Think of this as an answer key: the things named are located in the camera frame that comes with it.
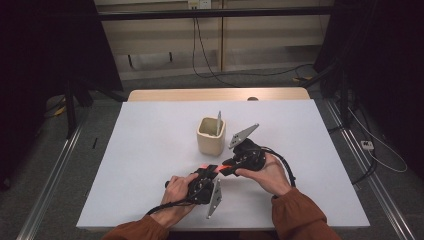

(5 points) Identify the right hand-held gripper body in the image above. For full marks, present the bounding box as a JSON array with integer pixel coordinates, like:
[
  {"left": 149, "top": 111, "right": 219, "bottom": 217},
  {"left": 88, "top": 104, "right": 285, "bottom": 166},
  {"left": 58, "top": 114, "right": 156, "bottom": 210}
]
[{"left": 228, "top": 123, "right": 268, "bottom": 173}]

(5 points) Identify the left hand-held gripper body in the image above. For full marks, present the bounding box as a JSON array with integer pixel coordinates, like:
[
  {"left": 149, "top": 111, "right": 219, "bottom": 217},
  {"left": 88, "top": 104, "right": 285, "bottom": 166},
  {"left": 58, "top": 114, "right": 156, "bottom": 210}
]
[{"left": 187, "top": 172, "right": 223, "bottom": 220}]

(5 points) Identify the orange highlighter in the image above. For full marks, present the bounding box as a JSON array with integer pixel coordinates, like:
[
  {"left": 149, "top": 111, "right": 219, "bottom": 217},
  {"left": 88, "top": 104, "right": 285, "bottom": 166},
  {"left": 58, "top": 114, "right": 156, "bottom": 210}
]
[{"left": 199, "top": 163, "right": 231, "bottom": 173}]

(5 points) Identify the beige square pen holder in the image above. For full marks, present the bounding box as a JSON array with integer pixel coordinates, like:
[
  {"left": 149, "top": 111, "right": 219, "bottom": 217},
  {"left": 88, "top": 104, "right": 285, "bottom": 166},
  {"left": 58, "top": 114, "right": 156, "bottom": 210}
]
[{"left": 196, "top": 116, "right": 227, "bottom": 158}]

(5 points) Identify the silver pen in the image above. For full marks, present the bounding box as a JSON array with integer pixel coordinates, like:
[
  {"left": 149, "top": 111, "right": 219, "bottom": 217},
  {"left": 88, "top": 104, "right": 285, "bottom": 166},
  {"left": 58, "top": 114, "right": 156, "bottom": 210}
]
[{"left": 215, "top": 110, "right": 223, "bottom": 137}]

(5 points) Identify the person's left hand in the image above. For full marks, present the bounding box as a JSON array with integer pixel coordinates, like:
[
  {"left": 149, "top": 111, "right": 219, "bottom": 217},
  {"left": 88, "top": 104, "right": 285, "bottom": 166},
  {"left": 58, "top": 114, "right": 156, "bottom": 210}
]
[{"left": 149, "top": 173, "right": 201, "bottom": 229}]

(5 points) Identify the person's right hand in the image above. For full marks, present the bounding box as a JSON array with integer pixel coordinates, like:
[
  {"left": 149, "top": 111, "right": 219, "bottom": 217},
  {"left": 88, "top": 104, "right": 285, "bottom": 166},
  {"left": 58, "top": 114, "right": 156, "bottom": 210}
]
[{"left": 234, "top": 152, "right": 293, "bottom": 198}]

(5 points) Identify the white table mat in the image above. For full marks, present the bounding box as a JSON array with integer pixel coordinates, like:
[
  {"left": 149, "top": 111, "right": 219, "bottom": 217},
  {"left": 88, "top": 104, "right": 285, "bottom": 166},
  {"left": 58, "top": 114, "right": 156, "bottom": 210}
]
[{"left": 75, "top": 99, "right": 371, "bottom": 231}]

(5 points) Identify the light wooden table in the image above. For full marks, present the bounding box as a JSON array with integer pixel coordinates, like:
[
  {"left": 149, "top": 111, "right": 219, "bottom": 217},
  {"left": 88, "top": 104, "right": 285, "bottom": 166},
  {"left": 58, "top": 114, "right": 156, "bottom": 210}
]
[{"left": 127, "top": 87, "right": 311, "bottom": 102}]

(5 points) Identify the black metal stand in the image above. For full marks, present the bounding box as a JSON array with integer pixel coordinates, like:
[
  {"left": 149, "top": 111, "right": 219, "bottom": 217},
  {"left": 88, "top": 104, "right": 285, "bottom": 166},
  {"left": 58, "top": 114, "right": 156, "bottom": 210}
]
[
  {"left": 298, "top": 61, "right": 353, "bottom": 131},
  {"left": 63, "top": 78, "right": 128, "bottom": 140}
]

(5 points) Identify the beige wooden cabinet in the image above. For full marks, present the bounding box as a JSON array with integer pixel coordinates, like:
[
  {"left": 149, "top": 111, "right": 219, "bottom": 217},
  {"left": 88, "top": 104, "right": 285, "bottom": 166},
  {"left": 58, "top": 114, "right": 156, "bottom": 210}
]
[{"left": 94, "top": 0, "right": 335, "bottom": 82}]

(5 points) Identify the black horizontal bar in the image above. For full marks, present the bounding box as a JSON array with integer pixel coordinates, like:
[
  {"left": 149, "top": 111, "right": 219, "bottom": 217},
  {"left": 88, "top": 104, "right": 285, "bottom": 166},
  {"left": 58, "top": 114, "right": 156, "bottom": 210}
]
[{"left": 97, "top": 5, "right": 335, "bottom": 22}]

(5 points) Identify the black curtain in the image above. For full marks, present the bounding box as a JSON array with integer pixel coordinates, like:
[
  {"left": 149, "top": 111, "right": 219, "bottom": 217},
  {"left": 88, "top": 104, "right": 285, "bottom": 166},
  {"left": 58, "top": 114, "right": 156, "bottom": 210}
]
[
  {"left": 313, "top": 0, "right": 424, "bottom": 172},
  {"left": 0, "top": 0, "right": 124, "bottom": 192}
]

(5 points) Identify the right hand-held gripper cable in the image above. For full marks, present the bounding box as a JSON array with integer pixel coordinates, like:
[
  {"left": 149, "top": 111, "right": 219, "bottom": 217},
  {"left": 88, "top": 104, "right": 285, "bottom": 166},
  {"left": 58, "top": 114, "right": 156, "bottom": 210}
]
[{"left": 256, "top": 146, "right": 297, "bottom": 188}]

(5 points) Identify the hand-held gripper cable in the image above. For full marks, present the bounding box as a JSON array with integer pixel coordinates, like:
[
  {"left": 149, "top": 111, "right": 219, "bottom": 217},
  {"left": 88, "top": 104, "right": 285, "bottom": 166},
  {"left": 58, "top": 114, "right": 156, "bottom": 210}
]
[
  {"left": 145, "top": 193, "right": 204, "bottom": 216},
  {"left": 256, "top": 146, "right": 297, "bottom": 188}
]

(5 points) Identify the left hand-held gripper cable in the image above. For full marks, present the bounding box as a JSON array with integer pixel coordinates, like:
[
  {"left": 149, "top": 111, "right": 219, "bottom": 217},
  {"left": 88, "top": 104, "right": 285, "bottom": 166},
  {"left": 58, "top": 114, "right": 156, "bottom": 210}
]
[{"left": 145, "top": 193, "right": 204, "bottom": 216}]

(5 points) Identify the black floor cable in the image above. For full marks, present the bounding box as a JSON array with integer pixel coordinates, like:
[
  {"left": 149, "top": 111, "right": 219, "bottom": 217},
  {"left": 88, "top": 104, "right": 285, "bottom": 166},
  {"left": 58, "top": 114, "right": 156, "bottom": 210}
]
[{"left": 191, "top": 16, "right": 316, "bottom": 89}]

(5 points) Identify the black cable by rail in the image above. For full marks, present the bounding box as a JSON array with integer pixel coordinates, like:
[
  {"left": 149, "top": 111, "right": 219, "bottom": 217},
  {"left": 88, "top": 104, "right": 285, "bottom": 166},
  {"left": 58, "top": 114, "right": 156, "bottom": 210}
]
[{"left": 352, "top": 99, "right": 378, "bottom": 186}]

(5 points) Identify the white floor cable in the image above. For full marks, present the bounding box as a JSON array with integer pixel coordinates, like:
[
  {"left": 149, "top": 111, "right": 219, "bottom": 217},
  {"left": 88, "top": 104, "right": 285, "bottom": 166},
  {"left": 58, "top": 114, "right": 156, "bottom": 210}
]
[{"left": 347, "top": 107, "right": 409, "bottom": 174}]

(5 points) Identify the aluminium floor rail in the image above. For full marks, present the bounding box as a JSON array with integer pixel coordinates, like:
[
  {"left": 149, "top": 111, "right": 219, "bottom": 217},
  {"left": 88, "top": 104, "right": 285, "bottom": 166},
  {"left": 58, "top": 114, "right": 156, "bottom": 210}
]
[
  {"left": 15, "top": 118, "right": 86, "bottom": 240},
  {"left": 323, "top": 99, "right": 419, "bottom": 240}
]

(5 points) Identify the white wall socket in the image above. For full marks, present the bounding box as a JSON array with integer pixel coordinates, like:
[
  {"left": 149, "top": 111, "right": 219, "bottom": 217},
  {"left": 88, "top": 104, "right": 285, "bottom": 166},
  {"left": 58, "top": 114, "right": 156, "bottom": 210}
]
[{"left": 187, "top": 0, "right": 213, "bottom": 10}]

